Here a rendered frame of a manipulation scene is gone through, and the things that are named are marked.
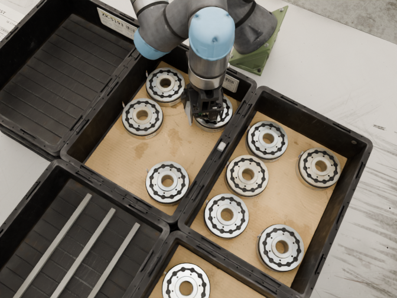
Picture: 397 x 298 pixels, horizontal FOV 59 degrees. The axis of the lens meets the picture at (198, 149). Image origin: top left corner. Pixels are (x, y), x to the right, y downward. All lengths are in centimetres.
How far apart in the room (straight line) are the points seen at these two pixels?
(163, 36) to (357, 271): 77
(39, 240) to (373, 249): 85
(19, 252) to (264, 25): 86
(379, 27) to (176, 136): 180
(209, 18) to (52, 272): 62
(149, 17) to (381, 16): 196
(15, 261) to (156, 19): 60
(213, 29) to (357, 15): 193
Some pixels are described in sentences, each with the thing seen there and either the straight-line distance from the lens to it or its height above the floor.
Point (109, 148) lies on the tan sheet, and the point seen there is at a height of 83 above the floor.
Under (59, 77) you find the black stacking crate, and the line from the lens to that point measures 104.
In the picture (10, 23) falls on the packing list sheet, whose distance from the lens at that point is 137.
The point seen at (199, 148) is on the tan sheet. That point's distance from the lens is 89.
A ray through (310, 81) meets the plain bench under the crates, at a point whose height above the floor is 70.
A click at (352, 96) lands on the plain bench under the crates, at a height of 70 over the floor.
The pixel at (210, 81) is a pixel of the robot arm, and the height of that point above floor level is 109.
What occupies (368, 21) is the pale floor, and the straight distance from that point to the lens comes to 248.
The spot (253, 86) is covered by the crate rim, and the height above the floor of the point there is 93.
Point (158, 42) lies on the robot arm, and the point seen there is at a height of 107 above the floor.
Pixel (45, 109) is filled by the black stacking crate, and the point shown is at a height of 83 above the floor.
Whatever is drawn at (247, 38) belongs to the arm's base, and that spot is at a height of 82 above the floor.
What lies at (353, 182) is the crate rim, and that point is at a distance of 85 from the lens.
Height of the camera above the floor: 166
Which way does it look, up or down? 69 degrees down
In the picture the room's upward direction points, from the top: 7 degrees clockwise
